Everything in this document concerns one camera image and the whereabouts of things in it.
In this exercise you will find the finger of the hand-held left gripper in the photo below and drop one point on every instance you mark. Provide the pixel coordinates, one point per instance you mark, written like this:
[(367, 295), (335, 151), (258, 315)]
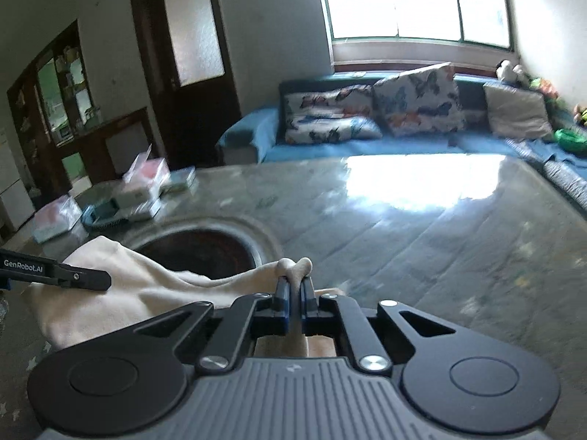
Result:
[(87, 279)]

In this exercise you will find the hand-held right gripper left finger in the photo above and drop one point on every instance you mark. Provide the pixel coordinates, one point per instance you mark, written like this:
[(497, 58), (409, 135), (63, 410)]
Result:
[(283, 307)]

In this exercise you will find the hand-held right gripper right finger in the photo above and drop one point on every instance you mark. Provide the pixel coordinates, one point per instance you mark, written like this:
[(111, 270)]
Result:
[(308, 307)]

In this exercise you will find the cream shirt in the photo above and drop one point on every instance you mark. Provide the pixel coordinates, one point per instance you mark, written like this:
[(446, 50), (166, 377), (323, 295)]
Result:
[(137, 284)]

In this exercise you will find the teal container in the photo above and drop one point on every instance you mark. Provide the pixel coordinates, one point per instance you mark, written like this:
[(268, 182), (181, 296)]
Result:
[(103, 214)]

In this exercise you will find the white refrigerator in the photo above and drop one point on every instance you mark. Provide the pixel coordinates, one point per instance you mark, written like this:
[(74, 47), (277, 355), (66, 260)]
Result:
[(13, 183)]

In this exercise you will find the white flat box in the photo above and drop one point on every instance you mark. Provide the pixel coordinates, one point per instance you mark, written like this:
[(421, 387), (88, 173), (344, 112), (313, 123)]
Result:
[(144, 211)]

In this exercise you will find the white tissue box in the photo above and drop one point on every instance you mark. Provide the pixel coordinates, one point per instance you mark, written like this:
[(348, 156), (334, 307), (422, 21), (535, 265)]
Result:
[(128, 197)]

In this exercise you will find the green flat box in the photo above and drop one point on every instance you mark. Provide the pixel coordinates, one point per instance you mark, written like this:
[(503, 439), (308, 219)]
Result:
[(181, 179)]

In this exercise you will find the dark wooden cabinet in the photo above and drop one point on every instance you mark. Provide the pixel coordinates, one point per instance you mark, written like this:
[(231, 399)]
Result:
[(27, 123)]

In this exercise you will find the blue sofa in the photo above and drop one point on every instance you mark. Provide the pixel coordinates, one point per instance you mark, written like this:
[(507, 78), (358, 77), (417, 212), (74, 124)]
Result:
[(321, 149)]

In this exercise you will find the dark wooden door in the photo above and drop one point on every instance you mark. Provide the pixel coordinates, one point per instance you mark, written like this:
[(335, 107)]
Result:
[(146, 78)]

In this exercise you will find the grey pillow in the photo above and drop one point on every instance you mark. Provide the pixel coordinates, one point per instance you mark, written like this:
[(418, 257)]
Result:
[(518, 112)]

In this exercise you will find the grey patterned sofa mat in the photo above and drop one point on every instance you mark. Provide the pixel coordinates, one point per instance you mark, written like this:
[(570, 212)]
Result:
[(564, 176)]

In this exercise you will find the panda plush toy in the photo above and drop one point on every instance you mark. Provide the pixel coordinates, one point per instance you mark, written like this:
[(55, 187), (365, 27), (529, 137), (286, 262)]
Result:
[(511, 73)]

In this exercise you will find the green bowl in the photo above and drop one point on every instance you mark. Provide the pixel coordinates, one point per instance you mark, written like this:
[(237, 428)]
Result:
[(571, 140)]

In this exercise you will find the pink plush toy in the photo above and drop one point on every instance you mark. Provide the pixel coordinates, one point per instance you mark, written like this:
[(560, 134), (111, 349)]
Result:
[(543, 86)]

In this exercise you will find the green framed window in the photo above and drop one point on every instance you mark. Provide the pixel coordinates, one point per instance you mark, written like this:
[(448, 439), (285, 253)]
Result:
[(412, 0)]

